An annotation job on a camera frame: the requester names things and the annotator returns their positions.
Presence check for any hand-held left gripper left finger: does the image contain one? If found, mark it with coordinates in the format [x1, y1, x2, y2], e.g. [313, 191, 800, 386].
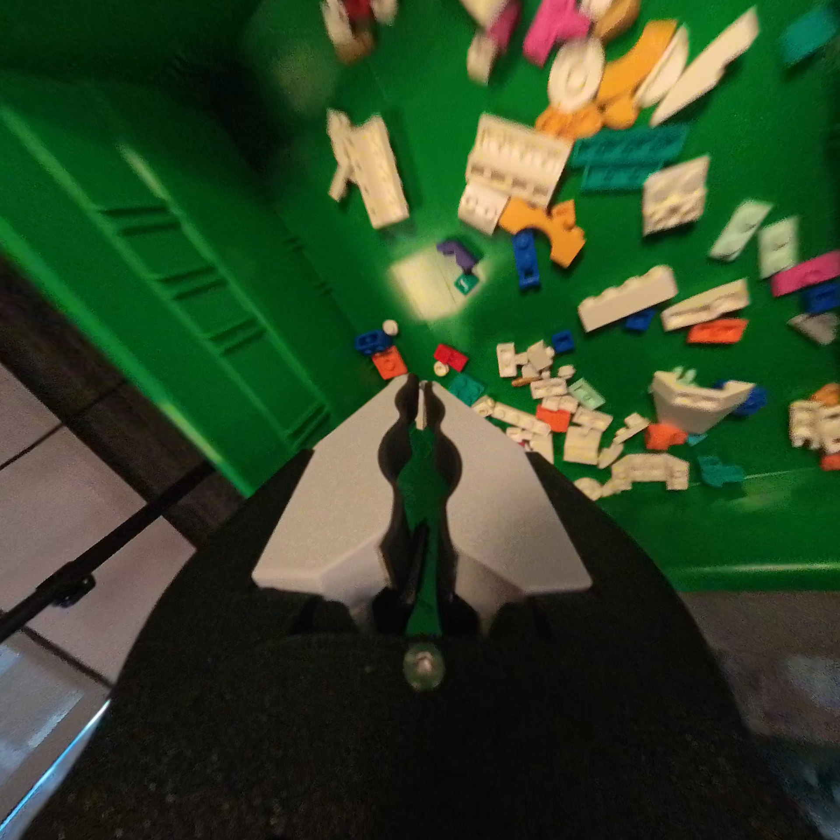
[251, 374, 424, 634]

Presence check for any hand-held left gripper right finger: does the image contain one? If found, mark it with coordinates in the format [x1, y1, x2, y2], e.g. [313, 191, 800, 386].
[422, 379, 593, 634]

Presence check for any green plastic bin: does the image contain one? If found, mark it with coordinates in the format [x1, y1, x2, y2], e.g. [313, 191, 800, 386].
[0, 0, 840, 592]

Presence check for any pile of lego bricks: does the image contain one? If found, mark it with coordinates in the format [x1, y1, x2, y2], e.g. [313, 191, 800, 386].
[320, 0, 840, 503]

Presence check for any black light stand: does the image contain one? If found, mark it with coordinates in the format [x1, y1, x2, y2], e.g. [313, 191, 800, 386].
[0, 459, 219, 645]

